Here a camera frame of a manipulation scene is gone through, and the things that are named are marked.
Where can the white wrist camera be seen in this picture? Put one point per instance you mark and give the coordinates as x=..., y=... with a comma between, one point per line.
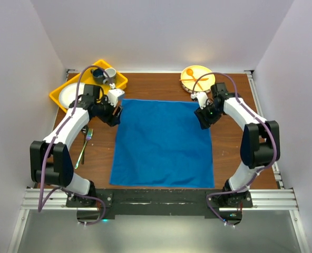
x=114, y=95
x=201, y=98

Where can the dark blue mug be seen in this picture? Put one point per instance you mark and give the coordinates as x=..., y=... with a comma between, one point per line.
x=98, y=75

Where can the iridescent metal fork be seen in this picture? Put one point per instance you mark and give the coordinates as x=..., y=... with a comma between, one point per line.
x=87, y=138

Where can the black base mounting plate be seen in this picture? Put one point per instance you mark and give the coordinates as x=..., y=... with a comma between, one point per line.
x=173, y=202

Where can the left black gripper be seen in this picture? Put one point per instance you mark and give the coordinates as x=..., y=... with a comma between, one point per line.
x=115, y=117

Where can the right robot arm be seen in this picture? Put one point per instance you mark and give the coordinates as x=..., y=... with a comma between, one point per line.
x=259, y=148

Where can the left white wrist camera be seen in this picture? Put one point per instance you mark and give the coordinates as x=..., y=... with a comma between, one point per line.
x=114, y=95

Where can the yellow plastic tray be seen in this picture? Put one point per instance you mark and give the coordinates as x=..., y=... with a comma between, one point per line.
x=121, y=83

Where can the orange plastic spoon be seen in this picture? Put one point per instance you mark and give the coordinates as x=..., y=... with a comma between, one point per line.
x=189, y=72

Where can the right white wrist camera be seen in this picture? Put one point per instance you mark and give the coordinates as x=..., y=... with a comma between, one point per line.
x=201, y=98

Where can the white paper plate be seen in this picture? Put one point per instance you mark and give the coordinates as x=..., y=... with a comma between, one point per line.
x=67, y=95

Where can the grey mug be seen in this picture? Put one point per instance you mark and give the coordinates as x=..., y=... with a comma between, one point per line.
x=109, y=76

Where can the blue cloth napkin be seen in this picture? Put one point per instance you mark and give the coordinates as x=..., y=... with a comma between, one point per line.
x=161, y=144

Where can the orange plastic knife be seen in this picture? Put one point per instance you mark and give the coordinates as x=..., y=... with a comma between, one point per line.
x=193, y=79

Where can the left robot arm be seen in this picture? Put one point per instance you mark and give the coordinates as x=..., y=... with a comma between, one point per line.
x=50, y=158

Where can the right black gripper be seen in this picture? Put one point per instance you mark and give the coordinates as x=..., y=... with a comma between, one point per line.
x=201, y=115

